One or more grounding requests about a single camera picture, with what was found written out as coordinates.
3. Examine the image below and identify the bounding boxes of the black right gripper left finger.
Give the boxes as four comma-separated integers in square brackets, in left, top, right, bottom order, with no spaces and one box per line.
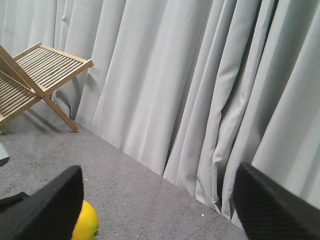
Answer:
[0,165,84,240]

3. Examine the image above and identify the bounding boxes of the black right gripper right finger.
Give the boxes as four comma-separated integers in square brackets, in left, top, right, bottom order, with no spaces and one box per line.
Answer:
[233,163,320,240]

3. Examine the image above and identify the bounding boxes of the yellow lemon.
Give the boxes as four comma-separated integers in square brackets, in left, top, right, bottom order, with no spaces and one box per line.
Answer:
[71,200,100,240]

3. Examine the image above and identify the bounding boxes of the wooden folding dish rack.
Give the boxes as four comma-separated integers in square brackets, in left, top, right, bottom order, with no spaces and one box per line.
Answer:
[0,42,94,133]

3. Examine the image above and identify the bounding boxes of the grey curtain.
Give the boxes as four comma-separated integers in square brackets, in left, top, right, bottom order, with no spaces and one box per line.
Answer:
[0,0,320,226]

